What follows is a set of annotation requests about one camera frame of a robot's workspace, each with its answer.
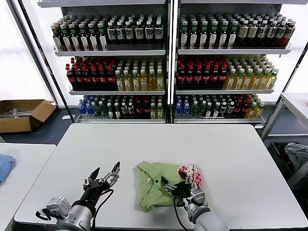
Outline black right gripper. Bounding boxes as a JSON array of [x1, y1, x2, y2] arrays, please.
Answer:
[[161, 171, 195, 200]]

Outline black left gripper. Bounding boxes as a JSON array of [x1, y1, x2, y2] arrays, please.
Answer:
[[79, 161, 121, 210]]

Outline green polo shirt with print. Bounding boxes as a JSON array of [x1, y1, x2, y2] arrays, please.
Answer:
[[133, 161, 205, 213]]

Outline folded blue cloth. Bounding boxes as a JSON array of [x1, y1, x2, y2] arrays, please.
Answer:
[[0, 154, 16, 185]]

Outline open cardboard box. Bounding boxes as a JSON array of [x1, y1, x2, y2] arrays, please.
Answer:
[[0, 99, 57, 134]]

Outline silver metal parts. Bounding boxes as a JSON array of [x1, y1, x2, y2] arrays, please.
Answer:
[[0, 108, 31, 119]]

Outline grey blue garment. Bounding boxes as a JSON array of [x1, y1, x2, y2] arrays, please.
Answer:
[[284, 142, 308, 179]]

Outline grey metal shelf rack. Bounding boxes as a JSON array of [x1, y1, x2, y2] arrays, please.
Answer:
[[37, 0, 173, 125], [172, 0, 308, 125]]

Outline dark tea bottle green cap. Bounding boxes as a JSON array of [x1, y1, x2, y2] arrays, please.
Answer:
[[179, 21, 190, 50], [199, 21, 209, 50], [218, 21, 229, 50], [60, 24, 72, 51], [52, 24, 63, 51], [228, 21, 239, 50], [68, 23, 81, 51], [189, 21, 200, 50], [88, 23, 99, 51], [208, 21, 219, 50], [78, 23, 90, 51], [97, 23, 109, 51]]

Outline dark drink bottle blue label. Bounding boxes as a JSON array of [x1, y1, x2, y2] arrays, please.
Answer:
[[134, 21, 144, 45], [124, 21, 134, 45], [154, 21, 164, 45], [266, 20, 278, 48], [256, 20, 268, 48], [115, 21, 126, 45], [107, 21, 117, 45], [282, 21, 296, 48], [274, 21, 287, 48], [144, 21, 154, 45]]

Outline dark drink bottle beige label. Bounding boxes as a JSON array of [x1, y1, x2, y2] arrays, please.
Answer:
[[237, 20, 250, 48], [247, 20, 259, 48]]

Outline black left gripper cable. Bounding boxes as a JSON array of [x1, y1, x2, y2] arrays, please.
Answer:
[[91, 189, 115, 231]]

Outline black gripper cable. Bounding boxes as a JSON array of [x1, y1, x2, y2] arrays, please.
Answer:
[[91, 189, 115, 231], [172, 196, 191, 231]]

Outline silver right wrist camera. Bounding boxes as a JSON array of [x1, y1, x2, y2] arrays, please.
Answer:
[[190, 187, 209, 206]]

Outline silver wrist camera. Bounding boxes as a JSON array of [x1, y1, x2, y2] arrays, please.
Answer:
[[190, 187, 209, 206], [45, 196, 72, 218]]

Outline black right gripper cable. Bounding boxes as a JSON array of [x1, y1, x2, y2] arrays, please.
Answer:
[[172, 196, 191, 231]]

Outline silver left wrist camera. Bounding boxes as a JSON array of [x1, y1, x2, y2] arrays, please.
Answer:
[[45, 196, 72, 218]]

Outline black left camera cable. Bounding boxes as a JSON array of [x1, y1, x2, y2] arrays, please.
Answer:
[[35, 208, 52, 221]]

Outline grey metal frame table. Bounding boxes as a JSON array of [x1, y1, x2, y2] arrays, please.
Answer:
[[260, 92, 308, 190]]

